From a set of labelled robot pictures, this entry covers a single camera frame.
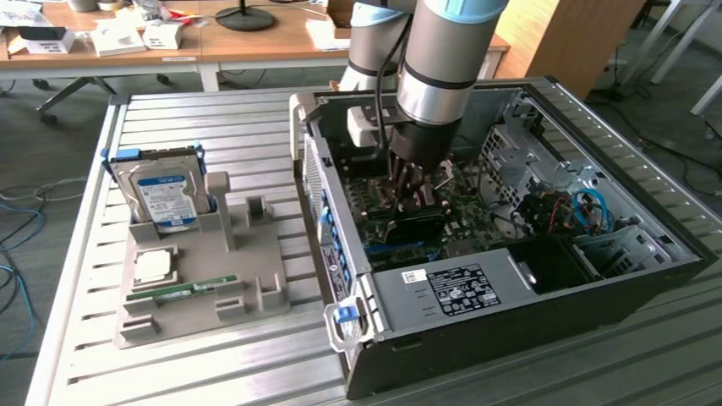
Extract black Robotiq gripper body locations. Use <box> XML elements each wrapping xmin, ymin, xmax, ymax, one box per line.
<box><xmin>389</xmin><ymin>118</ymin><xmax>462</xmax><ymax>173</ymax></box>

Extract metal CPU socket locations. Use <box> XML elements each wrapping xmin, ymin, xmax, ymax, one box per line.
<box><xmin>366</xmin><ymin>177</ymin><xmax>397</xmax><ymax>208</ymax></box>

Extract open metal socket cover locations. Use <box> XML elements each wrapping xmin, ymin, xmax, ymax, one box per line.
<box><xmin>434</xmin><ymin>158</ymin><xmax>459</xmax><ymax>192</ymax></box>

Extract green Dell motherboard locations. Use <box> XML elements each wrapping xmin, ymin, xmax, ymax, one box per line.
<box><xmin>339</xmin><ymin>162</ymin><xmax>513</xmax><ymax>272</ymax></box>

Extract blue expansion slot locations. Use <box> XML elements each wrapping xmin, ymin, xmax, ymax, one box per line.
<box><xmin>363</xmin><ymin>239</ymin><xmax>426</xmax><ymax>255</ymax></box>

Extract blue card retainer strip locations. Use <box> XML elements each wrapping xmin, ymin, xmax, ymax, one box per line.
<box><xmin>318</xmin><ymin>189</ymin><xmax>355</xmax><ymax>293</ymax></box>

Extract grey finned chipset heatsink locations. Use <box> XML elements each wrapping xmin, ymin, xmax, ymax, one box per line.
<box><xmin>443</xmin><ymin>239</ymin><xmax>482</xmax><ymax>260</ymax></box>

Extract perforated metal disk bay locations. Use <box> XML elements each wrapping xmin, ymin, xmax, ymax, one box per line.
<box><xmin>478</xmin><ymin>122</ymin><xmax>569</xmax><ymax>204</ymax></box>

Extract grey power supply unit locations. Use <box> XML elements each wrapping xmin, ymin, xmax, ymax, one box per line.
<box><xmin>361</xmin><ymin>249</ymin><xmax>536</xmax><ymax>335</ymax></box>

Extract white paper stack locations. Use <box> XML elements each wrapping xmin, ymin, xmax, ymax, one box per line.
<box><xmin>303</xmin><ymin>19</ymin><xmax>353</xmax><ymax>52</ymax></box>

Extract blue case latch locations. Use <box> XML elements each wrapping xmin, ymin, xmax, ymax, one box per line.
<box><xmin>331</xmin><ymin>304</ymin><xmax>362</xmax><ymax>326</ymax></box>

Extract wooden cabinet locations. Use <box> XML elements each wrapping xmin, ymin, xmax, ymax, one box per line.
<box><xmin>478</xmin><ymin>0</ymin><xmax>648</xmax><ymax>101</ymax></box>

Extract slanted metal disk bay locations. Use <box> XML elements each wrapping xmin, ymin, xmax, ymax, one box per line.
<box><xmin>569</xmin><ymin>222</ymin><xmax>676</xmax><ymax>280</ymax></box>

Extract green RAM stick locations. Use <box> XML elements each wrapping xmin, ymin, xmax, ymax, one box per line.
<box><xmin>130</xmin><ymin>274</ymin><xmax>238</xmax><ymax>294</ymax></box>
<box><xmin>125</xmin><ymin>283</ymin><xmax>219</xmax><ymax>302</ymax></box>

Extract black open PC case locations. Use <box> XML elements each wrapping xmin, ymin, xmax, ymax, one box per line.
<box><xmin>289</xmin><ymin>75</ymin><xmax>722</xmax><ymax>401</ymax></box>

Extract blue-labelled hard drive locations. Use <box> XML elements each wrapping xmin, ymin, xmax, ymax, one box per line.
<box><xmin>100</xmin><ymin>145</ymin><xmax>209</xmax><ymax>234</ymax></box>

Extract black monitor stand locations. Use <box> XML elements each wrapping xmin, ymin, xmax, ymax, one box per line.
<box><xmin>214</xmin><ymin>0</ymin><xmax>278</xmax><ymax>31</ymax></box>

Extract silver CPU chip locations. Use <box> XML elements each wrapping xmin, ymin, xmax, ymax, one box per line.
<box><xmin>133</xmin><ymin>249</ymin><xmax>179</xmax><ymax>289</ymax></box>

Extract grey parts rack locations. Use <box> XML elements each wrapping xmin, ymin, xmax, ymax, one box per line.
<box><xmin>115</xmin><ymin>170</ymin><xmax>294</xmax><ymax>350</ymax></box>

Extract white table leg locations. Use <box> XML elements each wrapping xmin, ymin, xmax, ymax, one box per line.
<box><xmin>690</xmin><ymin>75</ymin><xmax>722</xmax><ymax>116</ymax></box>

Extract white labelled box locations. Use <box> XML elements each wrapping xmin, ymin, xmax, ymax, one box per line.
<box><xmin>141</xmin><ymin>23</ymin><xmax>186</xmax><ymax>51</ymax></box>

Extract wooden top desk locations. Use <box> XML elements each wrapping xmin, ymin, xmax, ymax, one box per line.
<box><xmin>0</xmin><ymin>0</ymin><xmax>513</xmax><ymax>92</ymax></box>

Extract open white box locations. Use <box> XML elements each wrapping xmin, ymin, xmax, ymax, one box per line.
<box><xmin>90</xmin><ymin>25</ymin><xmax>149</xmax><ymax>58</ymax></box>

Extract white box black lid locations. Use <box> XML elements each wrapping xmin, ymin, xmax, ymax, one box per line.
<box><xmin>16</xmin><ymin>25</ymin><xmax>76</xmax><ymax>55</ymax></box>

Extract flat cardboard box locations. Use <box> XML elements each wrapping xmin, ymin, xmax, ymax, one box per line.
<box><xmin>0</xmin><ymin>29</ymin><xmax>30</xmax><ymax>60</ymax></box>

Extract white printed papers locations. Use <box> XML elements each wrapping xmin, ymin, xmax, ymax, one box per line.
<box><xmin>0</xmin><ymin>0</ymin><xmax>55</xmax><ymax>29</ymax></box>

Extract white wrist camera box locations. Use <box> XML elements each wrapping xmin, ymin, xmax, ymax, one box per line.
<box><xmin>347</xmin><ymin>105</ymin><xmax>397</xmax><ymax>148</ymax></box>

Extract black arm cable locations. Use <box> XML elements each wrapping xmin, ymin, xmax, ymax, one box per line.
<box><xmin>375</xmin><ymin>20</ymin><xmax>413</xmax><ymax>150</ymax></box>

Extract black wired connector block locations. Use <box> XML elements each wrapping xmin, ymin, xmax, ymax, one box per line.
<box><xmin>514</xmin><ymin>192</ymin><xmax>573</xmax><ymax>237</ymax></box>

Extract blue disk wire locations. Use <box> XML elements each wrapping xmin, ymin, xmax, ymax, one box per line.
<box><xmin>570</xmin><ymin>188</ymin><xmax>617</xmax><ymax>236</ymax></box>

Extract black floor cable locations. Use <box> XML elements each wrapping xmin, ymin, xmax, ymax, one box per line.
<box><xmin>637</xmin><ymin>126</ymin><xmax>722</xmax><ymax>195</ymax></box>

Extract white floor cable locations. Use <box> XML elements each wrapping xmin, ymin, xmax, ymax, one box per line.
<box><xmin>0</xmin><ymin>177</ymin><xmax>90</xmax><ymax>203</ymax></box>

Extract blue floor cable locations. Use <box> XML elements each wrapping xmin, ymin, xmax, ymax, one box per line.
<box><xmin>0</xmin><ymin>202</ymin><xmax>44</xmax><ymax>363</ymax></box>

